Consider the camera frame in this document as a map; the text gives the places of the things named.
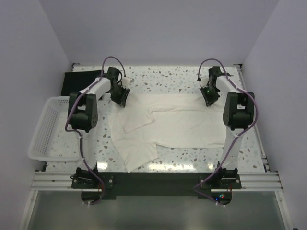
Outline folded black t shirt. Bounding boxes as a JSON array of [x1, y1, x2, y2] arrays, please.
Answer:
[[61, 70, 101, 102]]

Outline white plastic basket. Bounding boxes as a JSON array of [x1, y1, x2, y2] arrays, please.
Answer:
[[28, 96, 80, 162]]

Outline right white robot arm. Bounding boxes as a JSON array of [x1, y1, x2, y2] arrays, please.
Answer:
[[200, 66, 255, 188]]

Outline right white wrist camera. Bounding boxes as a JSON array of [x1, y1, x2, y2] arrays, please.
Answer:
[[201, 78, 209, 88]]

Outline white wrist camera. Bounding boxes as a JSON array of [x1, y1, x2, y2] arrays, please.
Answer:
[[121, 77, 134, 88], [201, 78, 209, 88]]

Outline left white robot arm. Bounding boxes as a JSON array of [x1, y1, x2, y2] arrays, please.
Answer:
[[65, 67, 130, 188]]

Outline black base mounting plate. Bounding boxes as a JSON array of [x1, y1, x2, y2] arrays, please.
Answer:
[[70, 168, 242, 205]]

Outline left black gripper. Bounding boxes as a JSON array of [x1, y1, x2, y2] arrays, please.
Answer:
[[108, 84, 130, 107]]

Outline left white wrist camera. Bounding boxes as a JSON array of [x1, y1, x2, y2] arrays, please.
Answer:
[[121, 77, 134, 88]]

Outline aluminium front rail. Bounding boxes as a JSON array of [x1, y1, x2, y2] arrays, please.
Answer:
[[30, 172, 283, 192]]

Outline white t shirt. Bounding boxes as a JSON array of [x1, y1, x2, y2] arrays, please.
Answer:
[[108, 93, 226, 173]]

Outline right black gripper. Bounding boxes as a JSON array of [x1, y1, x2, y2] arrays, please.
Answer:
[[200, 84, 221, 106]]

